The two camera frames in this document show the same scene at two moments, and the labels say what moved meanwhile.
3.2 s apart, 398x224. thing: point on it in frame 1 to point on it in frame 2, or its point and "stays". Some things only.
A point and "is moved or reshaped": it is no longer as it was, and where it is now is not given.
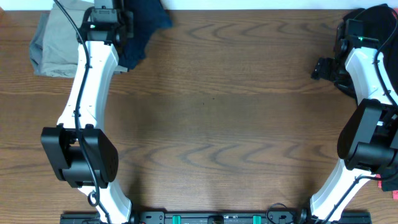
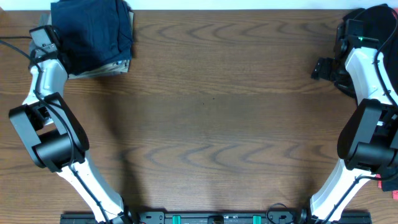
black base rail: [219, 218] stays
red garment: [394, 193] stays
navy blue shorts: [149, 16] is moved or reshaped
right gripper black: [321, 69] stays
